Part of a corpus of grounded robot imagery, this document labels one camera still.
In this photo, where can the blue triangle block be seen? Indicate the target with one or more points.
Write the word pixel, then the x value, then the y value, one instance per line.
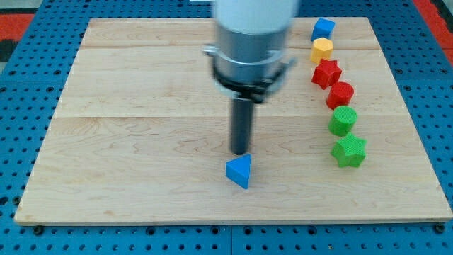
pixel 239 170

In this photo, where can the red star block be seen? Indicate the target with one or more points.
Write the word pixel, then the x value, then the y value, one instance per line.
pixel 326 73

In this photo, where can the green star block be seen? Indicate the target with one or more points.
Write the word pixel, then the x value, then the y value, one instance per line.
pixel 349 151

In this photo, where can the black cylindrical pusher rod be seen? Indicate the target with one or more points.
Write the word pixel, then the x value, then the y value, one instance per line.
pixel 241 120

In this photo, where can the light wooden board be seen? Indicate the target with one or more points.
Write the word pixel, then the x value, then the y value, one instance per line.
pixel 140 136

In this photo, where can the green cylinder block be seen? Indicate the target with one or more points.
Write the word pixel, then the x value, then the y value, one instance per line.
pixel 342 120

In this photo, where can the red cylinder block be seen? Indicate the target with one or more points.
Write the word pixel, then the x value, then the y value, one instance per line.
pixel 340 94

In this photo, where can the yellow hexagon block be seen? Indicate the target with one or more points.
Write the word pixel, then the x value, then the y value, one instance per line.
pixel 321 49

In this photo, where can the blue cube block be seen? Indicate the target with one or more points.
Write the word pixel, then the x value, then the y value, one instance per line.
pixel 323 28

